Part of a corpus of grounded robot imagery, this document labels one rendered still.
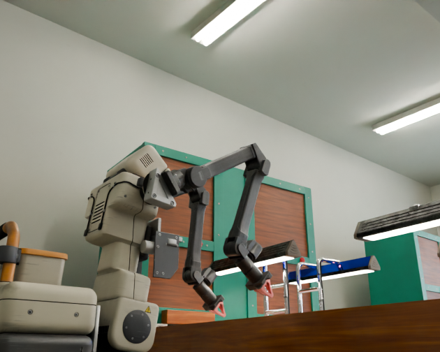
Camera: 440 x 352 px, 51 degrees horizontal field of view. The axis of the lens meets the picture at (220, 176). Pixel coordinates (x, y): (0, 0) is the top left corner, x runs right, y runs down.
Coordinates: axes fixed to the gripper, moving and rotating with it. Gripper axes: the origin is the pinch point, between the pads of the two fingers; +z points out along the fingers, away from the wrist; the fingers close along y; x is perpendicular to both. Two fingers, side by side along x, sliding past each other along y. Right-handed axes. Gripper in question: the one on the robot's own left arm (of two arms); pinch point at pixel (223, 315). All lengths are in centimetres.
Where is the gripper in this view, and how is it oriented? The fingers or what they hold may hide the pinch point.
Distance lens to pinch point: 222.9
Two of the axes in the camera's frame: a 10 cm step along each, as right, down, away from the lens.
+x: -5.4, 5.6, -6.2
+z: 6.1, 7.7, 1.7
